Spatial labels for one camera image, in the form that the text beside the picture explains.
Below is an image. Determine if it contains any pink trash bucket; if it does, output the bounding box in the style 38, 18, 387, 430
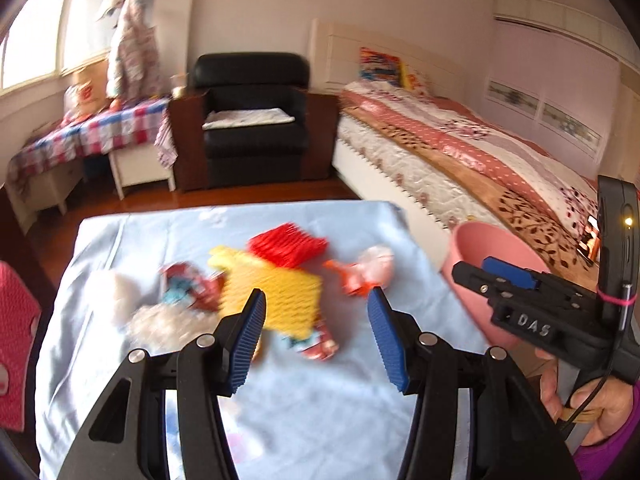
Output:
442, 221, 550, 350

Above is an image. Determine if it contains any white plastic bag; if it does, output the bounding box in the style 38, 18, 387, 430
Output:
107, 274, 219, 354

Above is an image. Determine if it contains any red blue paper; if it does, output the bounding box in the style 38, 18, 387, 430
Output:
160, 262, 226, 312

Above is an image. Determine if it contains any yellow foam net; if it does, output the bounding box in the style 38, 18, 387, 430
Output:
208, 245, 322, 339

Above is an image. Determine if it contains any small red snack wrapper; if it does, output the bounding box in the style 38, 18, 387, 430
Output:
282, 318, 340, 361

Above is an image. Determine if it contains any orange pink wrapper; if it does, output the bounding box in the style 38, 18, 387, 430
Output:
323, 245, 395, 297

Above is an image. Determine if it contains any red foam net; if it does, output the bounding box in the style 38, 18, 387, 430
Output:
246, 222, 329, 269

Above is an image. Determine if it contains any right hand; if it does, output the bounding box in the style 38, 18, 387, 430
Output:
535, 349, 634, 446

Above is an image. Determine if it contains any light blue table cloth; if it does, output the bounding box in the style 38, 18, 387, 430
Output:
35, 200, 487, 479

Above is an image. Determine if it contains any bed with floral quilt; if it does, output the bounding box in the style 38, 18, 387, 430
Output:
337, 80, 598, 288

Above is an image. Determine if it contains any pink polka dot cushion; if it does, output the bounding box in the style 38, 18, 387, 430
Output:
0, 261, 40, 432

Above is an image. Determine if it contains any white wardrobe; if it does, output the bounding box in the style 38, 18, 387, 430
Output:
468, 0, 639, 180

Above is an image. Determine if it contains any yellow pillow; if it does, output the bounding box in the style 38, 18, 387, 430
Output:
401, 63, 433, 96

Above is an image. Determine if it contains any black leather armchair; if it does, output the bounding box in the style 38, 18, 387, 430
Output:
190, 52, 310, 188

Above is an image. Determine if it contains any white side table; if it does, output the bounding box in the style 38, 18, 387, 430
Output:
108, 143, 176, 200

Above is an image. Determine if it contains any colourful pillow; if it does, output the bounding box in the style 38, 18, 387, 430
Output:
359, 47, 401, 87

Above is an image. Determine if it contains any white seat cushion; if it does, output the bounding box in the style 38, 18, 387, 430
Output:
203, 108, 295, 130

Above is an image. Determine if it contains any brown wooden side cabinet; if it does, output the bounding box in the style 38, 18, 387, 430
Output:
167, 92, 208, 192

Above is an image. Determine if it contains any checkered tablecloth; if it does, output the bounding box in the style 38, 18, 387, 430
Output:
6, 99, 169, 188

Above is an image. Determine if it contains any white headboard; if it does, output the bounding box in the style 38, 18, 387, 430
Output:
307, 18, 465, 102

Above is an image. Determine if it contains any drink cup with straw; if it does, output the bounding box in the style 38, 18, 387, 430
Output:
169, 73, 188, 100

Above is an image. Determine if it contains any brown paper shopping bag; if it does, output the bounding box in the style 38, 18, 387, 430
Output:
63, 62, 107, 125

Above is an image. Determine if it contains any hanging floral jacket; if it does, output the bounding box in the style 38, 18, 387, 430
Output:
102, 0, 160, 110

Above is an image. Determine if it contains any window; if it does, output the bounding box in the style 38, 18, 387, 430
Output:
1, 0, 111, 91

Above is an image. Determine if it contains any black cable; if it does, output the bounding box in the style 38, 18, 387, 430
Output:
554, 353, 626, 441

